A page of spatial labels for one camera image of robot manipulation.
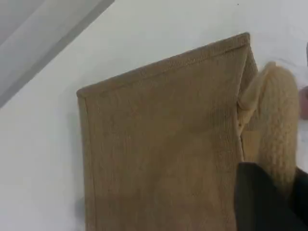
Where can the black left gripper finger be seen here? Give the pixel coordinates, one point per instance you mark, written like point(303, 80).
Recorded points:
point(300, 199)
point(260, 197)

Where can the brown jute bag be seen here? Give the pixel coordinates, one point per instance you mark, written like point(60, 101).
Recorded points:
point(156, 144)

